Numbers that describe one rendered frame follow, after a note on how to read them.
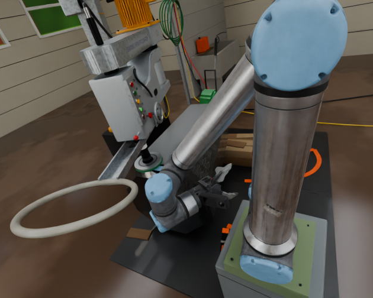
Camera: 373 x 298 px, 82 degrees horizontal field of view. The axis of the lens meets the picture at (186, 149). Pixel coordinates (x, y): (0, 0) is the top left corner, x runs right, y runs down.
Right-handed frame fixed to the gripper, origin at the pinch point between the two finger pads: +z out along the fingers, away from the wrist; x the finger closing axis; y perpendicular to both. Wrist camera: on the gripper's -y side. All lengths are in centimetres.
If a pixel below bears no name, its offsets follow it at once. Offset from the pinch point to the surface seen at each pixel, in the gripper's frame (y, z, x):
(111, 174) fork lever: 58, -43, -2
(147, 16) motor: 110, 27, -83
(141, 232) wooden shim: 121, -43, 95
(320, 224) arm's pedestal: -16.1, 28.1, 33.3
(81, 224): 7, -58, -11
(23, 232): 15, -75, -14
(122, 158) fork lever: 68, -33, -4
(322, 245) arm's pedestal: -22.4, 19.8, 34.8
